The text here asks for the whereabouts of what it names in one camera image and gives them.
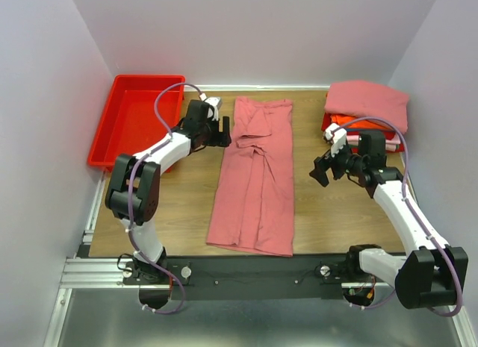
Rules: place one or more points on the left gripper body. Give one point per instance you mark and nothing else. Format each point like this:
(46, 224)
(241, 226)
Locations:
(213, 136)

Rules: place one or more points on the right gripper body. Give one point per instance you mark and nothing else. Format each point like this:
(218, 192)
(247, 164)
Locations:
(343, 163)

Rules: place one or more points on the pink t-shirt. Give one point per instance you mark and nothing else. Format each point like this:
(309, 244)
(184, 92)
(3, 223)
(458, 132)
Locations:
(253, 208)

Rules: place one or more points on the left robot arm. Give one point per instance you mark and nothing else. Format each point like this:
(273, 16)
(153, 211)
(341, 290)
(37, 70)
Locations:
(134, 187)

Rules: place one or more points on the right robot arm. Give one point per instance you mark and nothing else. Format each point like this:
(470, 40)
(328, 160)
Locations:
(432, 272)

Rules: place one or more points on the folded pink shirt on stack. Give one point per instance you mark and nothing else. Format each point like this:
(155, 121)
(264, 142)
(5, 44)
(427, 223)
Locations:
(363, 98)

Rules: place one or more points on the folded red shirt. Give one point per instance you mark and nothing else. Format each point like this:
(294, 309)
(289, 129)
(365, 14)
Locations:
(327, 121)
(393, 142)

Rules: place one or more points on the folded orange shirt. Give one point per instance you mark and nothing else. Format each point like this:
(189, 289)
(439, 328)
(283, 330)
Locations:
(341, 119)

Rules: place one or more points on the folded light pink shirt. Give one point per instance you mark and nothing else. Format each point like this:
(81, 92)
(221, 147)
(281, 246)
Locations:
(353, 141)

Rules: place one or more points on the folded bottom red shirt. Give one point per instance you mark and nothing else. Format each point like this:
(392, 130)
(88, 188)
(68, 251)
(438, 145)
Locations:
(393, 142)

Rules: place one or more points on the red plastic bin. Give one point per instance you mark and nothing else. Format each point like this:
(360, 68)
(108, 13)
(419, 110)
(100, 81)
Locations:
(128, 123)

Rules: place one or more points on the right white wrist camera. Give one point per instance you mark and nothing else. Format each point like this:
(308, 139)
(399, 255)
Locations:
(337, 138)

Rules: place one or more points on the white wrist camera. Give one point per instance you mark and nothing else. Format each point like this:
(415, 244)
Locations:
(214, 105)
(337, 138)

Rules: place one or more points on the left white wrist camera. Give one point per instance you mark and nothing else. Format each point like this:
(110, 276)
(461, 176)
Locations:
(214, 105)

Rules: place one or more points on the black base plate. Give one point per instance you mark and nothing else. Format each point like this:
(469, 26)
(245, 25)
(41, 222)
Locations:
(238, 277)

